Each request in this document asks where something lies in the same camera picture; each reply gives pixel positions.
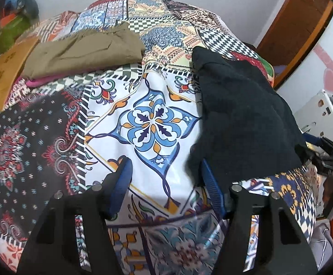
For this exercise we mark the colourful fleece blanket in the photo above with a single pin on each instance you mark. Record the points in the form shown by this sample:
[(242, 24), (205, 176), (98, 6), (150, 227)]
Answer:
[(270, 73)]

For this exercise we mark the magenta folded cloth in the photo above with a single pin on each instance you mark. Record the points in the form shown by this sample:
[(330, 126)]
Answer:
[(40, 82)]

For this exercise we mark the blue clothes bundle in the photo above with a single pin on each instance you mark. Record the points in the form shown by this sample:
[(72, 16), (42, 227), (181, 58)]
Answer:
[(23, 1)]

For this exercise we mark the patchwork printed bedsheet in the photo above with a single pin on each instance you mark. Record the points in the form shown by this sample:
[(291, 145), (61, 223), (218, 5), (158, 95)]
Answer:
[(149, 123)]

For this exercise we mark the olive folded pants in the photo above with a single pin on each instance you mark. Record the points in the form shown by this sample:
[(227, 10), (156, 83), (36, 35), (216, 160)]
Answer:
[(83, 51)]

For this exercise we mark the green cloth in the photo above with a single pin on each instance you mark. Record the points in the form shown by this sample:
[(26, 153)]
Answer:
[(9, 37)]

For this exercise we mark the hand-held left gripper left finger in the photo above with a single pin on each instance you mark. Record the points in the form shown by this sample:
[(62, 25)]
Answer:
[(120, 189)]

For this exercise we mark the wooden door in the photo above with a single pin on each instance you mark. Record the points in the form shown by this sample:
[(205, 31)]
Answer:
[(295, 25)]

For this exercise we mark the black pants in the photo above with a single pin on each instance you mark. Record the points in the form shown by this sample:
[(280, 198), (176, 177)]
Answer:
[(241, 114)]

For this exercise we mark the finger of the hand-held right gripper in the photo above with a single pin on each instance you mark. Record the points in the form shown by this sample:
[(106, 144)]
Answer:
[(316, 142)]

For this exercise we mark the white stickered appliance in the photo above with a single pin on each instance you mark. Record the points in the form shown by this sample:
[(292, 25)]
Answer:
[(318, 106)]

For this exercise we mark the grey cloth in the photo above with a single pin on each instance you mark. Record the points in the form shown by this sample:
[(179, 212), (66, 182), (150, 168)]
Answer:
[(322, 246)]

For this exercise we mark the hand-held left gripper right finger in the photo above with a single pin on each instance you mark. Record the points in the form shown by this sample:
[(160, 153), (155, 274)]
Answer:
[(213, 190)]

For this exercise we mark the orange cloth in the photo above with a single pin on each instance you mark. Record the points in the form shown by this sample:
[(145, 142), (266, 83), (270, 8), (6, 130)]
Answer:
[(10, 19)]

